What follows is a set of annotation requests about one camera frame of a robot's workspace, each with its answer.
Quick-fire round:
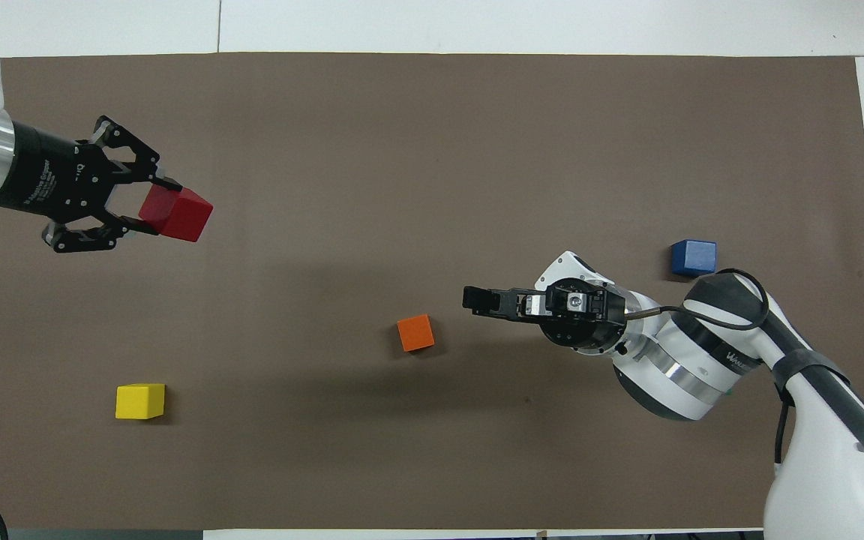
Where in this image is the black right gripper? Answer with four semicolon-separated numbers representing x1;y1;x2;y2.
462;277;627;355

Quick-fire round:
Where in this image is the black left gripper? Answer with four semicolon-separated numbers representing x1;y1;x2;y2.
0;114;184;254

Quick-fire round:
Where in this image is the red wooden block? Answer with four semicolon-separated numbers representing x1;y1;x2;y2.
139;184;215;243

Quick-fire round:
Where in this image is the orange wooden block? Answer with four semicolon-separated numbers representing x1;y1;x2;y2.
396;313;436;353

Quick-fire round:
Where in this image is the blue wooden block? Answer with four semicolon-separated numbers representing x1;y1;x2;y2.
670;239;718;278

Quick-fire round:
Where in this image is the yellow wooden block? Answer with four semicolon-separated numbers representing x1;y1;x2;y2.
115;382;167;421

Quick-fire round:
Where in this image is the brown table mat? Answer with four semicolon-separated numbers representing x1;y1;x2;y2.
0;51;864;532

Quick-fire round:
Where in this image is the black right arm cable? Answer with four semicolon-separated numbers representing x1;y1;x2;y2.
623;268;794;466

